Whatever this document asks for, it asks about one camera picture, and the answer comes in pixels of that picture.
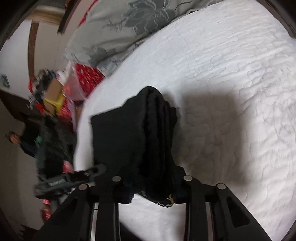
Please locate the white quilted bed cover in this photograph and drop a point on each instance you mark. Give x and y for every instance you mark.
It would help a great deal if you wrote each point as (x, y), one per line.
(229, 69)

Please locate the pile of clothes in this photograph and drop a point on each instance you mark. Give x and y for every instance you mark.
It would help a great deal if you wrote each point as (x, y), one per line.
(38, 85)

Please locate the clear plastic bag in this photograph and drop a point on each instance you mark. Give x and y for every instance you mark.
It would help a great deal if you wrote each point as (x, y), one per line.
(70, 81)

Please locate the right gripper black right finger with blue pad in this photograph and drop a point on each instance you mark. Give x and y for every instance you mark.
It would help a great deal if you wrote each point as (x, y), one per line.
(215, 213)

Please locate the black pants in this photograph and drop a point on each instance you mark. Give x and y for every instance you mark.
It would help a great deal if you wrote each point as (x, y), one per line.
(134, 142)

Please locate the dark wooden headboard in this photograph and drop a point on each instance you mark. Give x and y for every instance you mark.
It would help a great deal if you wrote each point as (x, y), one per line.
(70, 8)

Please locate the cardboard box with yellow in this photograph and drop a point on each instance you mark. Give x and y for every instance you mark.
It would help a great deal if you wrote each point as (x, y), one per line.
(54, 98)

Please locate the grey floral pillow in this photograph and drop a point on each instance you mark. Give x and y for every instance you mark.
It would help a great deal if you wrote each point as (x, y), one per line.
(112, 30)

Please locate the person in black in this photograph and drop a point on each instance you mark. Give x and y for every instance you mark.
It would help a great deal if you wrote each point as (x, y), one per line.
(50, 142)

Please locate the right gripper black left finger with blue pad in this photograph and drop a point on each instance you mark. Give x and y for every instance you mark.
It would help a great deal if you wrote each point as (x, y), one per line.
(89, 212)

